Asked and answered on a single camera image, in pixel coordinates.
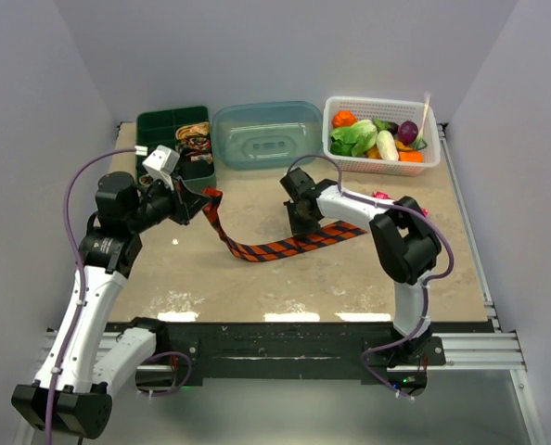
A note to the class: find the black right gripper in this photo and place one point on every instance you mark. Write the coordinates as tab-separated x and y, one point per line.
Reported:
298	229

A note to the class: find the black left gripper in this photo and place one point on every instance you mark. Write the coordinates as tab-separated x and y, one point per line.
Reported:
186	203

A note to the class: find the orange navy striped tie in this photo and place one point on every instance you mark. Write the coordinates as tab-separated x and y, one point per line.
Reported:
323	237

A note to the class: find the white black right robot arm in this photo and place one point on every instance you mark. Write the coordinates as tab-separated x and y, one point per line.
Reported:
406	242

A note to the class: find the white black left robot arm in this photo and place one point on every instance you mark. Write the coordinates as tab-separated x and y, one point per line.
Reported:
90	296

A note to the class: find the rolled dark patterned tie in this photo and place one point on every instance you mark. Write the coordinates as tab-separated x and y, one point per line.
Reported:
195	149

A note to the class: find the rolled patterned tie top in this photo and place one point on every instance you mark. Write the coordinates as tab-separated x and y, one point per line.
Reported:
201	129

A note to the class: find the pink rectangular box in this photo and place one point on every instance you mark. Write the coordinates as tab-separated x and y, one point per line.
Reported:
386	197

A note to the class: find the green compartment organizer box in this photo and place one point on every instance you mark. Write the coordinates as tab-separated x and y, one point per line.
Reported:
156	128

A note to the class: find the teal translucent plastic tub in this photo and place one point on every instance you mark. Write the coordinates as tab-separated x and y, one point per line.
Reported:
266	135

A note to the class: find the green toy lettuce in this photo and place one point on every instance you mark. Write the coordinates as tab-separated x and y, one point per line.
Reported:
355	140

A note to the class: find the yellow toy pepper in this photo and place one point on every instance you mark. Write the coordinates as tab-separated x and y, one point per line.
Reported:
373	153

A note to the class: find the orange toy pumpkin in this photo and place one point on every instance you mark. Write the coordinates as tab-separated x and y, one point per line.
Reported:
343	118

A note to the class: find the white toy radish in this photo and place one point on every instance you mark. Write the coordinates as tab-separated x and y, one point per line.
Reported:
386	146

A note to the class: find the orange toy carrot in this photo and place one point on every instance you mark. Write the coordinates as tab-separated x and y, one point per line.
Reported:
411	156

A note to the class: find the dark purple toy eggplant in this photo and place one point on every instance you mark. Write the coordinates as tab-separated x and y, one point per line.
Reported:
391	127

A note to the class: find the purple toy onion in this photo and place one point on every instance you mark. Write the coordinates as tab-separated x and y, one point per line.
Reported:
407	133

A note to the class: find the white perforated plastic basket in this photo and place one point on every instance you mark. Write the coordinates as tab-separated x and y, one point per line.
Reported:
379	110

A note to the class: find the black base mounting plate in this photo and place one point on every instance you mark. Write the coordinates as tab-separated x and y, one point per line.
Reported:
290	351

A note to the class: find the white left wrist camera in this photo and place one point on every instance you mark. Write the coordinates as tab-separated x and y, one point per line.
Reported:
161	163

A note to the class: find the aluminium frame rail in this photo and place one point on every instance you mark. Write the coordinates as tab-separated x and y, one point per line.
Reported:
309	383

